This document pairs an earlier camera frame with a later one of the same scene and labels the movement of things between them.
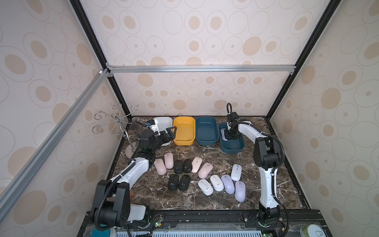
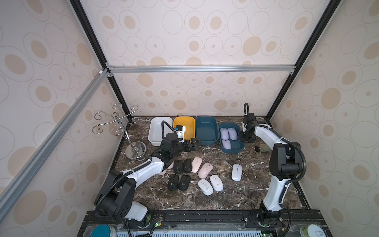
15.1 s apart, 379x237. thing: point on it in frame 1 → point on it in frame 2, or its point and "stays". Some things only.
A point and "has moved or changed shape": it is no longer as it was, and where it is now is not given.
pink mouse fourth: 205,170 stays
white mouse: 236,172 stays
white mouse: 205,187 stays
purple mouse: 228,184 has moved or changed shape
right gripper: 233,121 → 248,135
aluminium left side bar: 13,185 stays
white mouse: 216,182 stays
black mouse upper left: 178,166 stays
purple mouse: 240,193 → 226,143
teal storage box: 207,130 stays
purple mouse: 223,135 stays
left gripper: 172,136 → 194,147
